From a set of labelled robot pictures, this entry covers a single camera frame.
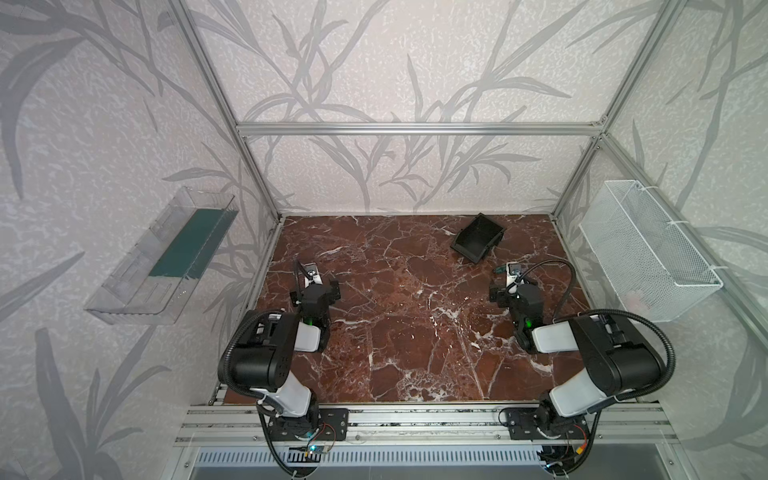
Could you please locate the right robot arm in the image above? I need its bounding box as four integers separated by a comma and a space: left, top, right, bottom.
489, 282, 676, 440

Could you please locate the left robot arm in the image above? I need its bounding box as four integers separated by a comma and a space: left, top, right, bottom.
217, 280, 349, 442

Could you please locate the black plastic bin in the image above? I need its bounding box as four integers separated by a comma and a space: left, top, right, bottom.
451, 213, 506, 264

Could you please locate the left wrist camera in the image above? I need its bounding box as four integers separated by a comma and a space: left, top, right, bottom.
299, 263, 322, 287

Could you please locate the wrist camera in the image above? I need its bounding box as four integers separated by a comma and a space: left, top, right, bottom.
505, 262, 525, 287
299, 263, 322, 287

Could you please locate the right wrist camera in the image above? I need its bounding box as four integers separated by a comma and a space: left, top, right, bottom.
505, 262, 525, 287

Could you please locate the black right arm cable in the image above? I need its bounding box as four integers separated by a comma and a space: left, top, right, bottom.
509, 257, 578, 325

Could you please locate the white wire mesh basket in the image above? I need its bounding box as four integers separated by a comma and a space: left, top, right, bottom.
579, 180, 723, 323

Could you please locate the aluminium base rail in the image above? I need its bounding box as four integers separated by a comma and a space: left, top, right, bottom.
174, 402, 680, 447

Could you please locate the clear plastic wall shelf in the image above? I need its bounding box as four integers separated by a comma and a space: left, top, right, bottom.
84, 187, 239, 326

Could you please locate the aluminium corner frame post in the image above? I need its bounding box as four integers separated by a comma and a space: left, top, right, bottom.
552, 134, 604, 218

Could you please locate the aluminium frame crossbar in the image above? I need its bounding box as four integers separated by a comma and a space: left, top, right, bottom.
237, 122, 602, 137

